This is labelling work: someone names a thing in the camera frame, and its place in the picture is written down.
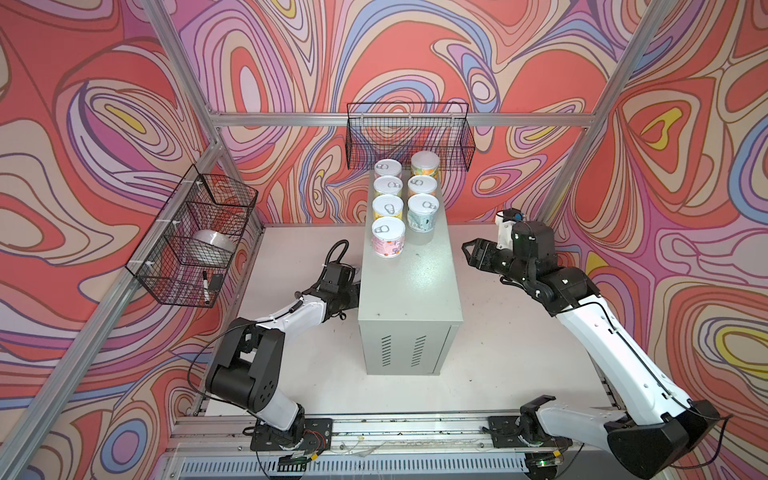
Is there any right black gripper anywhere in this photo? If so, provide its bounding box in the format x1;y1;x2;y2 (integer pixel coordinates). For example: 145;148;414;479
461;238;533;286

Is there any white grey can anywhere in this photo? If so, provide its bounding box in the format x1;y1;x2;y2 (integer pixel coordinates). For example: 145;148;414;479
371;217;406;258

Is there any teal can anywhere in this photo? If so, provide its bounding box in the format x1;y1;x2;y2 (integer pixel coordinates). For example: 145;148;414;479
407;193;440;233

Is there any orange red labelled can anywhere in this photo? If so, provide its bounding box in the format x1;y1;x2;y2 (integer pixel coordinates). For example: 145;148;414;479
407;175;438;197

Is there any yellow can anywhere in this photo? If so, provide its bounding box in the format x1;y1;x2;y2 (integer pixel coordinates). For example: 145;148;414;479
372;194;404;220

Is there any orange green lidded can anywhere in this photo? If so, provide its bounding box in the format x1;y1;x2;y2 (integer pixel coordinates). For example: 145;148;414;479
410;150;440;178

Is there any green labelled can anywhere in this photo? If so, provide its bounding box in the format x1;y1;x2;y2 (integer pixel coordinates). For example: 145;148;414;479
373;175;403;197

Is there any pink labelled can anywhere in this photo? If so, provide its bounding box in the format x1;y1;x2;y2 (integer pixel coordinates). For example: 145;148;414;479
374;159;402;178

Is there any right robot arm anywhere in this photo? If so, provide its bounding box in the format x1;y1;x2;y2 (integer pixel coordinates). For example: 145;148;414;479
462;213;729;479

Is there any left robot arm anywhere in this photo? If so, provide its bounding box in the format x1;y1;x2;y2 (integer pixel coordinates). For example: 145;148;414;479
203;239;360;437

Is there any grey metal cabinet counter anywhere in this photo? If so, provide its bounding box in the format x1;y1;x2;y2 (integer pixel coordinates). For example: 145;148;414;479
358;186;463;375

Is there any black marker pen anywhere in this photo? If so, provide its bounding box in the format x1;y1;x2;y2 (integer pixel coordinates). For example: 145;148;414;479
202;271;210;305

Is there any white tape roll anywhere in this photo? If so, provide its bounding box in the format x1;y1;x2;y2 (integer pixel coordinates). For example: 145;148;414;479
192;229;236;253

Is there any green circuit board left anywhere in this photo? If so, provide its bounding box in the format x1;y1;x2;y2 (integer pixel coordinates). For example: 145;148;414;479
277;453;318;472

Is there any green circuit board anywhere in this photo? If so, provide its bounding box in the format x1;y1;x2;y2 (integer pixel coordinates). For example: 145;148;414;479
525;450;563;470
277;453;318;472

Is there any green circuit board right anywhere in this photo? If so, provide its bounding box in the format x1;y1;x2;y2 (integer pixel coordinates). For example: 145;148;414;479
525;450;563;470

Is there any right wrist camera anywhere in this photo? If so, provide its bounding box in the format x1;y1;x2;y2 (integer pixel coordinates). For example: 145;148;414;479
500;208;524;222

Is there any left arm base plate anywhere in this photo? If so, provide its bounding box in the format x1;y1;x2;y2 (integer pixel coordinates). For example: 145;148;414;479
250;417;333;453

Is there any black wire basket rear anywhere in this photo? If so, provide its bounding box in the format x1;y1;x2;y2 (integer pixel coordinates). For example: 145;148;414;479
345;100;476;171

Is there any black wire basket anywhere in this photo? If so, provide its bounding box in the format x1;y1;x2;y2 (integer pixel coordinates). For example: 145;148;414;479
345;100;476;171
126;166;258;308

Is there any black wire basket left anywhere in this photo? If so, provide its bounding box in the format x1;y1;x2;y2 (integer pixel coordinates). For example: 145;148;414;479
126;166;258;308

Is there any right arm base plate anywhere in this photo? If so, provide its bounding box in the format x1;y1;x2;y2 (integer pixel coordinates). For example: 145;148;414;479
483;416;542;448

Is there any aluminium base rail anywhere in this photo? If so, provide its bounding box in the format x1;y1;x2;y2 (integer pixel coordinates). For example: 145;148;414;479
170;410;655;457

